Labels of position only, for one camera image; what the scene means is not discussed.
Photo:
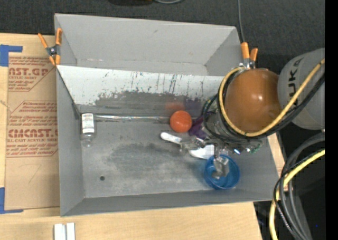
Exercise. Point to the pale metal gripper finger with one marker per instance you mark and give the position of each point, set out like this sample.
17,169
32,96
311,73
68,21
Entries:
224,166
217,172

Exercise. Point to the blue plastic cup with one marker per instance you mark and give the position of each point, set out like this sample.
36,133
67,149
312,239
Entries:
232,178

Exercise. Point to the purple soft thing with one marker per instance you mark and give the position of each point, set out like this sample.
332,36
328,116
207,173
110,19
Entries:
196,129

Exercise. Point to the orange ball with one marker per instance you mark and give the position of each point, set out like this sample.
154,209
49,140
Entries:
180,121

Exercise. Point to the white long plastic thing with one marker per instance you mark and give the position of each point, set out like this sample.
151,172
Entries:
170,137

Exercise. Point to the grey metal bin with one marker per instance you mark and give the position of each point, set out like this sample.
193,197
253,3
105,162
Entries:
137,162

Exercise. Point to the clear plastic bottle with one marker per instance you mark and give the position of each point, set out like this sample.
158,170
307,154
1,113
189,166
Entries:
88,125

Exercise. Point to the brown cardboard board red print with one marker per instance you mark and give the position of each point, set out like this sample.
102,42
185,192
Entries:
31,175

